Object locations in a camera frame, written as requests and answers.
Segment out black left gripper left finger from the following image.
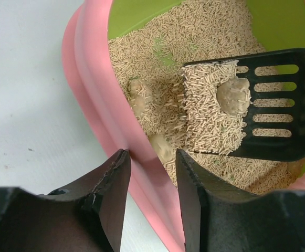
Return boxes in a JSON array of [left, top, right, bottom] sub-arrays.
[[0, 149, 131, 251]]

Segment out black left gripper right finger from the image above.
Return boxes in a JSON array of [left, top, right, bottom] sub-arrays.
[[176, 150, 305, 251]]

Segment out litter clump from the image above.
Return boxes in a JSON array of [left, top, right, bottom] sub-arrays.
[[216, 77, 251, 115], [128, 78, 153, 117], [149, 134, 174, 163]]

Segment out beige litter pellets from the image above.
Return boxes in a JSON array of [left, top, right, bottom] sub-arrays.
[[109, 1, 300, 194]]

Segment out black litter scoop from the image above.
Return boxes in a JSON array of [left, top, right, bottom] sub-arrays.
[[181, 48, 305, 162]]

